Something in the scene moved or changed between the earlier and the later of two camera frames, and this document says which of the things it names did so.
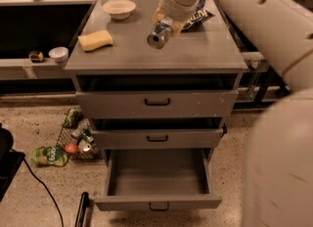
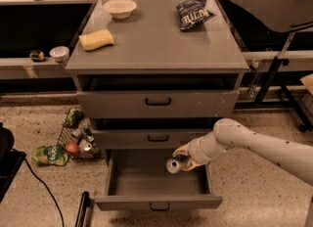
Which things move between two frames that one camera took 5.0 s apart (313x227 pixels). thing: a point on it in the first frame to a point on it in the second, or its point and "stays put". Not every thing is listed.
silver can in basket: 84,145 stays put
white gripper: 175,5 to 196,152
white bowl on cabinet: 118,8 stays put
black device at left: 10,160 stays put
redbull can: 158,34 to 173,165
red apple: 71,148 stays put
